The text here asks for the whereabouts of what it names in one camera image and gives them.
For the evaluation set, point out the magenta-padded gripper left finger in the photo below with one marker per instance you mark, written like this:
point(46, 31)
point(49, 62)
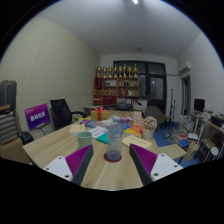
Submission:
point(56, 166)

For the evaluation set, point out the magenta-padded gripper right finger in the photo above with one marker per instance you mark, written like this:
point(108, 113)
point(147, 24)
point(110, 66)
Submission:
point(166, 166)

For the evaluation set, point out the clear plastic water bottle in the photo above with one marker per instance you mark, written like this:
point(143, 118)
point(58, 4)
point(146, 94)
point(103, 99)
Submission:
point(114, 140)

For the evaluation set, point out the low wooden side table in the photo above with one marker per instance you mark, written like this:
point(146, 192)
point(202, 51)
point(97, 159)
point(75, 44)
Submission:
point(171, 150)

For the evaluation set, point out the brown paper bag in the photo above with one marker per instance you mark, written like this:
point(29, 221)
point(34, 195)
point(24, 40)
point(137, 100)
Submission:
point(191, 151)

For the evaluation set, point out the tan flat notebook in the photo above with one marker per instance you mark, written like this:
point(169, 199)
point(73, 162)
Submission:
point(136, 141)

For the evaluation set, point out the pale green ribbed cup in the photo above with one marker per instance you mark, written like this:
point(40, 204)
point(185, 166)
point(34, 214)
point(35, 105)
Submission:
point(84, 139)

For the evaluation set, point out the stack of books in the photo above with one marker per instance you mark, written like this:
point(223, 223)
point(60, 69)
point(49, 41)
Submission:
point(183, 128)

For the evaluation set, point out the black bag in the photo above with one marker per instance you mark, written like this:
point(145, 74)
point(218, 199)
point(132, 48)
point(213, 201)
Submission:
point(26, 137)

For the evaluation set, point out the pink flowers in white pot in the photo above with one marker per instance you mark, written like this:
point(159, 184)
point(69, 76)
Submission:
point(149, 127)

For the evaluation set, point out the cream thick book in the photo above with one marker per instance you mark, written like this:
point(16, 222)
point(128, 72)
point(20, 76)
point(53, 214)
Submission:
point(77, 128)

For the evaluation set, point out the wooden seat chair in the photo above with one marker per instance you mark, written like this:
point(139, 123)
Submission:
point(206, 142)

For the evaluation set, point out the yellow orange book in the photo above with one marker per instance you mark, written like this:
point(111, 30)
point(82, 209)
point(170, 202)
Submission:
point(134, 130)

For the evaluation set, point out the white round stool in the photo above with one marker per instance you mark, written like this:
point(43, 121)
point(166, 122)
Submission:
point(213, 150)

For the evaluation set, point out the grey armchair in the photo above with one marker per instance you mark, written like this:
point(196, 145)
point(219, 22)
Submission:
point(154, 115)

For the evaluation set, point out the blue red printed book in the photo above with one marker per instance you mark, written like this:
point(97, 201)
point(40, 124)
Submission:
point(88, 123)

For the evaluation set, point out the purple sign board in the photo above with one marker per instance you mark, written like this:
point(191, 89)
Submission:
point(37, 116)

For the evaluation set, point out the black office chair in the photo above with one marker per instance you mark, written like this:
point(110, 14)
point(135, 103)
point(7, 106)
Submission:
point(63, 113)

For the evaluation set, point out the teal book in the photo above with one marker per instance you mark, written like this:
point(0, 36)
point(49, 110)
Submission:
point(102, 138)

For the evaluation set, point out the white paper sheet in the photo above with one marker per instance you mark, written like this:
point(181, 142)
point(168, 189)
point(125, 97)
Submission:
point(98, 131)

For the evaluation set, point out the orange standing card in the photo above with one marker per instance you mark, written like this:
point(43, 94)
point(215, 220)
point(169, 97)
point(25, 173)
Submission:
point(137, 118)

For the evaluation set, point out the cluttered wooden side desk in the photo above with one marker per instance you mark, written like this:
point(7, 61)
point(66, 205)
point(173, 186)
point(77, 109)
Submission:
point(208, 128)

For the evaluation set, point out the black tripod stand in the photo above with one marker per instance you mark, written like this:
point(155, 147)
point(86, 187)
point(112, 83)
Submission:
point(172, 106)

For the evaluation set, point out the pink packaged item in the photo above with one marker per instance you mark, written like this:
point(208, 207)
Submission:
point(127, 120)

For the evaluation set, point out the silver ribbed suitcase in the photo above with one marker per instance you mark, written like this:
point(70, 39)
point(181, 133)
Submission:
point(7, 128)

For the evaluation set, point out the yellow gift box red ribbon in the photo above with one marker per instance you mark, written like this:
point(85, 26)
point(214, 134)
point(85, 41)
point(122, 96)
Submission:
point(99, 115)

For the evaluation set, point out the small white round table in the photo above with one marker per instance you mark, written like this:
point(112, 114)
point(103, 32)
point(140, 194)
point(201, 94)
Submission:
point(89, 107)

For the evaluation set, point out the black computer monitor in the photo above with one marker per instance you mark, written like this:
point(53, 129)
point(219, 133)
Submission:
point(199, 105)

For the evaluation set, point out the black framed glass door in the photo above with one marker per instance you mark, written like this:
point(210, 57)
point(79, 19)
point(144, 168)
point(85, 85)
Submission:
point(155, 87)

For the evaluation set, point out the dark grey suitcase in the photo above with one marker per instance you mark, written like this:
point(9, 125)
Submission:
point(7, 96)

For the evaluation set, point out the wooden shelf unit with trophies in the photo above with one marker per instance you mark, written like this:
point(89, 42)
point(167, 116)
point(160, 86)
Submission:
point(116, 87)

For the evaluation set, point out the white air conditioner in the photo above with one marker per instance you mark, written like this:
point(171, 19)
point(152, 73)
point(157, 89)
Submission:
point(185, 67)

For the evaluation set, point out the ceiling tube light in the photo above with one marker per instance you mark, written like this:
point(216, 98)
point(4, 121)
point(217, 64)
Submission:
point(135, 1)

